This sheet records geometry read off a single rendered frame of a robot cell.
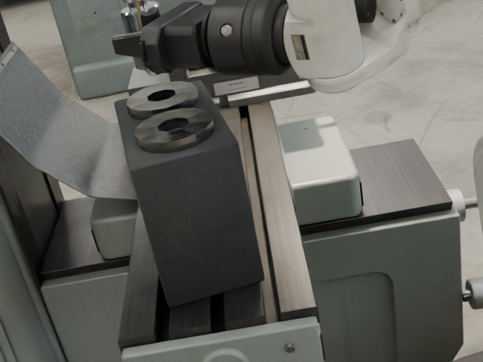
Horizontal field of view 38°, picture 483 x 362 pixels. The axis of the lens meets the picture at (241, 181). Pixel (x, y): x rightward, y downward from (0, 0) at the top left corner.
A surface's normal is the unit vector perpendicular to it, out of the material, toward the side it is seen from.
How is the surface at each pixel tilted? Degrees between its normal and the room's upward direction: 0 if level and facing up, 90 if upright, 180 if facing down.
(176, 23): 0
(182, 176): 90
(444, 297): 90
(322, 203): 90
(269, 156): 0
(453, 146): 0
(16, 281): 89
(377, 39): 56
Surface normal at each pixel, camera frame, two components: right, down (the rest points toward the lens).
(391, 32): -0.78, -0.16
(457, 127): -0.17, -0.86
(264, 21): 0.29, -0.06
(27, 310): 0.77, 0.16
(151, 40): -0.44, -0.26
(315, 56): -0.40, 0.68
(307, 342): 0.05, 0.47
